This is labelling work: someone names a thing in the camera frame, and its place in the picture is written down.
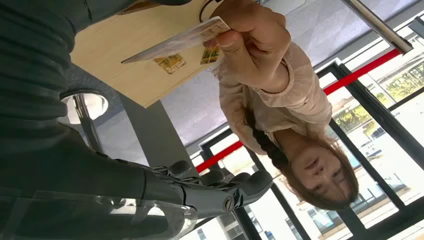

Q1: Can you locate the black window frame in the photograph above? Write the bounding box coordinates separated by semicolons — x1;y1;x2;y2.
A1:
185;59;424;240

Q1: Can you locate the chrome stanchion post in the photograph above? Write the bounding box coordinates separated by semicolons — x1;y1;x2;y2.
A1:
341;0;414;55
58;92;110;154

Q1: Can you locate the person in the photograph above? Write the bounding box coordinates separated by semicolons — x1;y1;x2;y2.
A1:
211;41;360;212

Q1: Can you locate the looped black laptop cable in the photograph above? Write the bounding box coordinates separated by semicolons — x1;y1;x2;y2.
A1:
198;0;223;23

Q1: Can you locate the gold hotel key card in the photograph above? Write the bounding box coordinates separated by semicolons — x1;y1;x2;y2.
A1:
153;53;186;75
200;45;221;65

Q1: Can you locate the red barrier belt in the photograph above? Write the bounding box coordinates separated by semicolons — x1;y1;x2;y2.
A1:
195;48;402;174

